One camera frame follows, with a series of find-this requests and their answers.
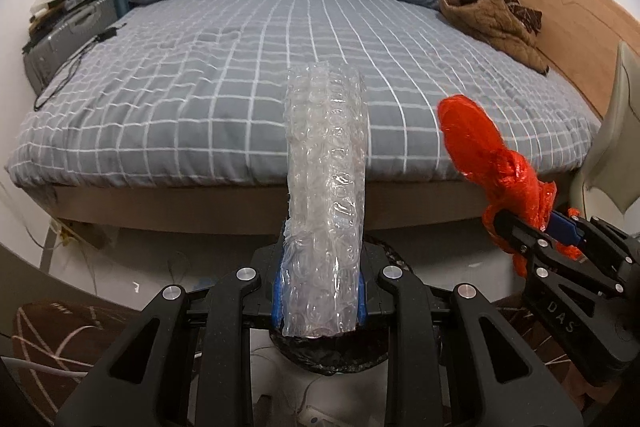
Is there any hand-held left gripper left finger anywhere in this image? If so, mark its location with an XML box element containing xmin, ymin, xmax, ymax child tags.
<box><xmin>55</xmin><ymin>244</ymin><xmax>291</xmax><ymax>427</ymax></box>

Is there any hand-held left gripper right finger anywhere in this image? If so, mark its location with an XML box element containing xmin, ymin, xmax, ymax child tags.
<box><xmin>357</xmin><ymin>244</ymin><xmax>586</xmax><ymax>427</ymax></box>

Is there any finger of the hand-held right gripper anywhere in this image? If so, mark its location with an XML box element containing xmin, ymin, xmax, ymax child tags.
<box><xmin>492</xmin><ymin>208</ymin><xmax>586</xmax><ymax>280</ymax></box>
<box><xmin>547</xmin><ymin>211</ymin><xmax>640</xmax><ymax>268</ymax></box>

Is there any black trash bin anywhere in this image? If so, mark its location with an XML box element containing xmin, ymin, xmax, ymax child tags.
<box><xmin>270</xmin><ymin>234</ymin><xmax>401</xmax><ymax>375</ymax></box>

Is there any red plastic bag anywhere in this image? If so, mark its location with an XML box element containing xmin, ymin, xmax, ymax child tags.
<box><xmin>437</xmin><ymin>95</ymin><xmax>581</xmax><ymax>278</ymax></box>

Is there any clear bubble wrap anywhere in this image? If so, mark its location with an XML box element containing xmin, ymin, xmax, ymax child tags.
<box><xmin>280</xmin><ymin>62</ymin><xmax>368</xmax><ymax>339</ymax></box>

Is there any beige chair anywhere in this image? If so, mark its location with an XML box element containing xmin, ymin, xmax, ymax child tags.
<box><xmin>570</xmin><ymin>41</ymin><xmax>640</xmax><ymax>228</ymax></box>

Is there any bed with grey checked sheet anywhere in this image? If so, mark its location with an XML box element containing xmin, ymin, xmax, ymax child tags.
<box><xmin>5</xmin><ymin>0</ymin><xmax>603</xmax><ymax>238</ymax></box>

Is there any brown patterned rug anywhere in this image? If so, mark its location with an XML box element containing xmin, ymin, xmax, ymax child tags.
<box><xmin>12</xmin><ymin>302</ymin><xmax>151</xmax><ymax>408</ymax></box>

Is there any wooden headboard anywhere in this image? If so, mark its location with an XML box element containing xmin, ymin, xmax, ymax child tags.
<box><xmin>500</xmin><ymin>0</ymin><xmax>640</xmax><ymax>118</ymax></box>

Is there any brown quilted jacket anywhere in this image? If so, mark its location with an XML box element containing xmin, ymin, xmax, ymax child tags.
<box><xmin>439</xmin><ymin>0</ymin><xmax>550</xmax><ymax>74</ymax></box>

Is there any grey suitcase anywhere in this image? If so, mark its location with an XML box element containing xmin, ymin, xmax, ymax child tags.
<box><xmin>22</xmin><ymin>0</ymin><xmax>117</xmax><ymax>95</ymax></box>

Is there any white cable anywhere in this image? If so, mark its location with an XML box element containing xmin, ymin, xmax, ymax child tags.
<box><xmin>0</xmin><ymin>356</ymin><xmax>87</xmax><ymax>379</ymax></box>

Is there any black charger cable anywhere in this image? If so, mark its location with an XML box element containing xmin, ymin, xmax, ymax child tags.
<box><xmin>34</xmin><ymin>23</ymin><xmax>128</xmax><ymax>112</ymax></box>

